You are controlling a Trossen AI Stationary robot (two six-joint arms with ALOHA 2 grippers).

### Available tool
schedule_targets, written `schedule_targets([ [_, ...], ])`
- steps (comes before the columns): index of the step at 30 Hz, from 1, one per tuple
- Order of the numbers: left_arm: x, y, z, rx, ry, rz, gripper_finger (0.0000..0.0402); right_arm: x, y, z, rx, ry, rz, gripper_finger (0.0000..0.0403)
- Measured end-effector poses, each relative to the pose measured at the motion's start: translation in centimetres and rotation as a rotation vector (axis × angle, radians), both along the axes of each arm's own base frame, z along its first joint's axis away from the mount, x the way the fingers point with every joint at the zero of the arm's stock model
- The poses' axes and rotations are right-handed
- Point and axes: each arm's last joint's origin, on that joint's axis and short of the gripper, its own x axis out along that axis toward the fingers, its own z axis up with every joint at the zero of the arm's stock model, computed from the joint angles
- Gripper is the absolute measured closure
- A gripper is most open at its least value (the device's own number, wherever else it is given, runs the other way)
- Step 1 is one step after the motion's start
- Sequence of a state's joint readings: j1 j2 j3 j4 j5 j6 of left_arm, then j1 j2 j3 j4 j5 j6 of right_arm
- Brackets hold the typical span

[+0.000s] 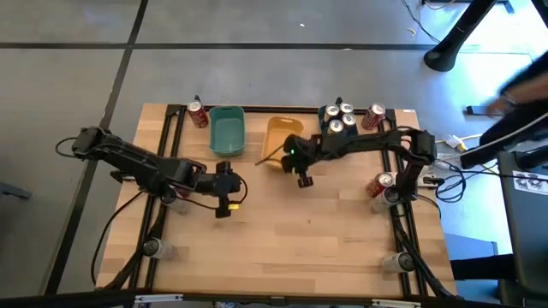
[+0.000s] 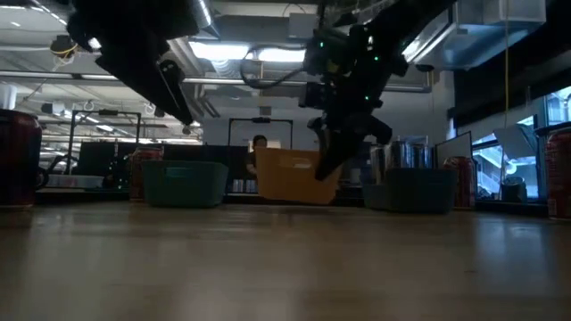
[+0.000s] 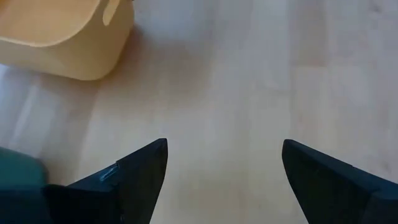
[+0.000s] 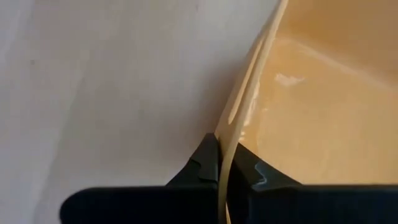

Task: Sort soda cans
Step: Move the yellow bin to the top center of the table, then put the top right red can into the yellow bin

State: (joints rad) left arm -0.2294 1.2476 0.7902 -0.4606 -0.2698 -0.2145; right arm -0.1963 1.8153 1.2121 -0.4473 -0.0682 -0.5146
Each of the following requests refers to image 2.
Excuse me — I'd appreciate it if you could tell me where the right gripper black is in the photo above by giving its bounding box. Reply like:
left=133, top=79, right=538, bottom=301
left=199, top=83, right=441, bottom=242
left=298, top=24, right=410, bottom=182

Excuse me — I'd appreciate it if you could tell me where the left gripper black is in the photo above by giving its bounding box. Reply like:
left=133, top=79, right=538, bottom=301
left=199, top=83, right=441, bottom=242
left=66, top=0, right=200, bottom=127

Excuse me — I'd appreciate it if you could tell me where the yellow plastic bin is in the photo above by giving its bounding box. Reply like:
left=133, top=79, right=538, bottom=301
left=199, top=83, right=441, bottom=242
left=254, top=146, right=343, bottom=205

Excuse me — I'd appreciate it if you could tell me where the silver soda can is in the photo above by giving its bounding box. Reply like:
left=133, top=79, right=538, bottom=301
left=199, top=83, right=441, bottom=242
left=390, top=140, right=414, bottom=169
left=368, top=144, right=389, bottom=185

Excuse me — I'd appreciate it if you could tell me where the red Coca-Cola can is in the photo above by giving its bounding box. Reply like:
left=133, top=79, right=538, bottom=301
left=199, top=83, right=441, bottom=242
left=0, top=109, right=44, bottom=210
left=544, top=128, right=571, bottom=220
left=128, top=146, right=165, bottom=202
left=443, top=155, right=477, bottom=210

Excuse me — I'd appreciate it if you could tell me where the person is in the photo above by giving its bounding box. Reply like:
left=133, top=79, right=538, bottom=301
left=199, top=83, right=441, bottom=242
left=246, top=134, right=269, bottom=177

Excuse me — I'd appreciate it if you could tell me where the ceiling light panel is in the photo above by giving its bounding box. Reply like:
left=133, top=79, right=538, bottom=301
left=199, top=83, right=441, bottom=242
left=189, top=42, right=252, bottom=62
left=256, top=47, right=307, bottom=63

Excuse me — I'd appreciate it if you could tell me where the black low partition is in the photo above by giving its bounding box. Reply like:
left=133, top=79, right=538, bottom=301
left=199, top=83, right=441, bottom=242
left=79, top=142, right=251, bottom=193

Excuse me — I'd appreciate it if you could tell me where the green plastic bin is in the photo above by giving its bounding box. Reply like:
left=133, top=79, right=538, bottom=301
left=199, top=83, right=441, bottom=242
left=141, top=159, right=229, bottom=209

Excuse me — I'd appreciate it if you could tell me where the dark blue-grey plastic bin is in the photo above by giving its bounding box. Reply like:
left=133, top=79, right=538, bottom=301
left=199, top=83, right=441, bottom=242
left=361, top=167, right=459, bottom=214

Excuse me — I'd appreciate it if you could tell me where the grey ceiling box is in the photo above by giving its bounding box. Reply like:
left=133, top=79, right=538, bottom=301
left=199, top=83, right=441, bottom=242
left=288, top=12, right=319, bottom=40

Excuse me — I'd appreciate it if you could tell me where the grey framed board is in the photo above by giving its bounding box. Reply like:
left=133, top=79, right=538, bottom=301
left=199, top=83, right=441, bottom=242
left=434, top=131, right=474, bottom=169

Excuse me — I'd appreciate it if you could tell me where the dark round waste bin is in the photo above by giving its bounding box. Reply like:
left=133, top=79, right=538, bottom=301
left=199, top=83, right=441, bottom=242
left=501, top=176, right=528, bottom=204

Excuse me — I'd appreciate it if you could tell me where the black metal stand frame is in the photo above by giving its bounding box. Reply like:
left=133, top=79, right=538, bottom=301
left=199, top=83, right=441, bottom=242
left=228, top=117, right=294, bottom=151
left=69, top=109, right=142, bottom=177

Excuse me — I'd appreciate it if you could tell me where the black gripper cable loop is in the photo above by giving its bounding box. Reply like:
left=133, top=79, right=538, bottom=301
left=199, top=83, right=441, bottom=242
left=239, top=44, right=313, bottom=89

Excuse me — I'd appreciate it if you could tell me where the silver round air duct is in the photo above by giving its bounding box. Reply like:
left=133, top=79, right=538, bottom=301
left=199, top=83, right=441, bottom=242
left=194, top=0, right=220, bottom=39

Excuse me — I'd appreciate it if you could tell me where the black ceiling camera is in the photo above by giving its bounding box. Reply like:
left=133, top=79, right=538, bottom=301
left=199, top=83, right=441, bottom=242
left=49, top=34, right=79, bottom=59

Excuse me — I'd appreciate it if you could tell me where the grey rectangular air duct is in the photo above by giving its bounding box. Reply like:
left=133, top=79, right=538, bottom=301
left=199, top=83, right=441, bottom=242
left=401, top=0, right=548, bottom=72

